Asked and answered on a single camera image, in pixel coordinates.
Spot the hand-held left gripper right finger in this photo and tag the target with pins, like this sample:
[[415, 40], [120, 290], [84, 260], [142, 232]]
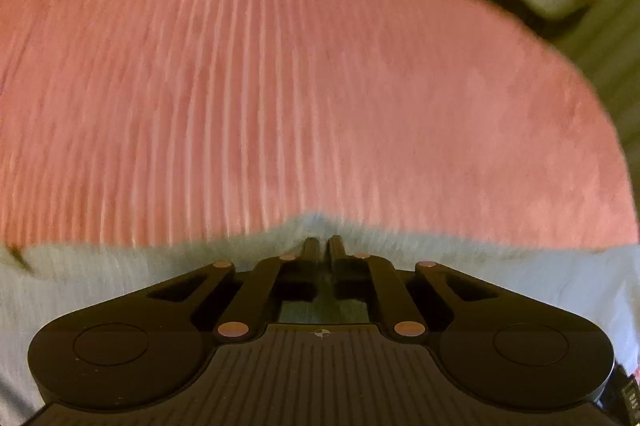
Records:
[[336, 253]]

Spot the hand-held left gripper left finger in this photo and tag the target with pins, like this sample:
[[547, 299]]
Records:
[[311, 256]]

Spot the grey pants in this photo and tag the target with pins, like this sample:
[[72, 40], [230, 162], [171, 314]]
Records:
[[75, 286]]

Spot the pink ribbed blanket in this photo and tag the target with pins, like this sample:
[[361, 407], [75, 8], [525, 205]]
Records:
[[280, 95]]

